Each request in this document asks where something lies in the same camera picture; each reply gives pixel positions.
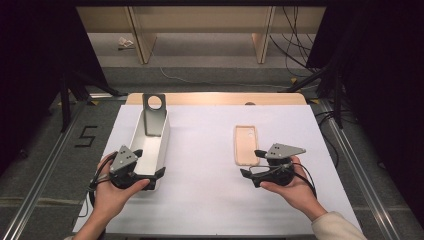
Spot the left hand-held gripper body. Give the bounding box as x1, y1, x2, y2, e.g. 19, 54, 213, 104
109, 145, 158, 191

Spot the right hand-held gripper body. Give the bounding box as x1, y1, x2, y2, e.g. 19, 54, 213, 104
250, 143, 307, 188

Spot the white plastic storage box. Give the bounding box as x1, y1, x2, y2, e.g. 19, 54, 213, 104
127, 107, 171, 192

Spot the pink phone case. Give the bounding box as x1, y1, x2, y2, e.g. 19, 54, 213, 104
233, 125, 261, 167

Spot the grey phone case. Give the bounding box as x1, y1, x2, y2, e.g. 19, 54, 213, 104
141, 93, 167, 137

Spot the person's left hand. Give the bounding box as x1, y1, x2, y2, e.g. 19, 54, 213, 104
91, 153, 151, 225

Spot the person's right hand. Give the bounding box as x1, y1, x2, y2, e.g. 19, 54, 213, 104
259, 155, 328, 222

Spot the white table cover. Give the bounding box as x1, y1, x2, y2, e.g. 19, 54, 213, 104
72, 104, 363, 237

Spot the black metal stand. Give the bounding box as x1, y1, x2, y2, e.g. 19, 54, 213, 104
59, 64, 129, 134
278, 64, 346, 130

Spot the crumpled white paper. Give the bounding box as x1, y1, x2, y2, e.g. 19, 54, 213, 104
117, 36, 135, 51

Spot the black curtain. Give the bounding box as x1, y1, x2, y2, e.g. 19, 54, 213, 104
305, 0, 424, 229
0, 0, 112, 176

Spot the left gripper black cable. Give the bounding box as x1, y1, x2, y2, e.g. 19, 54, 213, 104
78, 151, 119, 218

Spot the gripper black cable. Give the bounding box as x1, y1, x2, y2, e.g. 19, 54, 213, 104
248, 162, 318, 200
78, 151, 119, 218

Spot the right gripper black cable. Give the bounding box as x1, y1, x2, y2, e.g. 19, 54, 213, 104
248, 162, 318, 200

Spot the wooden table frame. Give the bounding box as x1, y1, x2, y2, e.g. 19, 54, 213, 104
125, 92, 308, 106

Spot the white floor cable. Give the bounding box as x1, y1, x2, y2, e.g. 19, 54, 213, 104
158, 65, 292, 90

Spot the metal floor rail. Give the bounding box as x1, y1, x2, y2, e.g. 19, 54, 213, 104
318, 98, 403, 240
0, 98, 90, 240

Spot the bundle of black cables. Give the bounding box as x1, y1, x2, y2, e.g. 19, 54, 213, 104
268, 5, 322, 75

